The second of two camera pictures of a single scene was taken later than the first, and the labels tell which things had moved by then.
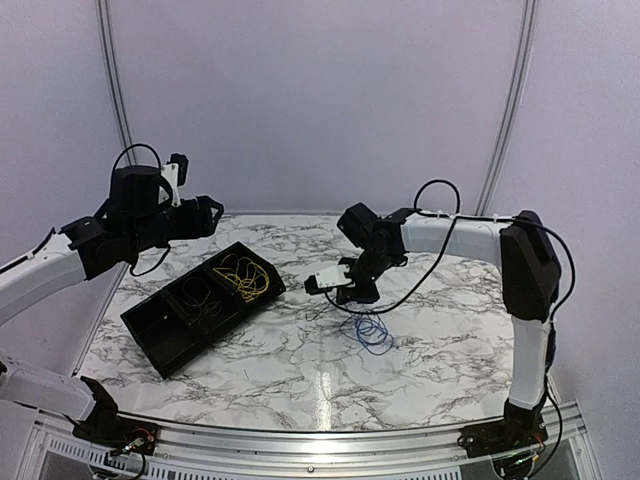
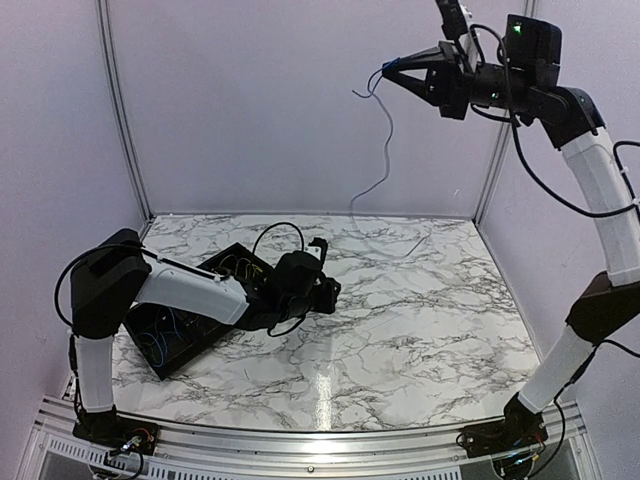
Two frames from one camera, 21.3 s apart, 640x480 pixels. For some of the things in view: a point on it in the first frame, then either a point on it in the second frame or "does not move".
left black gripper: x=189 y=215 -> x=327 y=293
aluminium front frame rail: x=58 y=447 does not move
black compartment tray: x=178 y=323 does not move
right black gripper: x=356 y=280 -> x=451 y=80
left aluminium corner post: x=112 y=63 does not move
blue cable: x=369 y=330 -> x=159 y=344
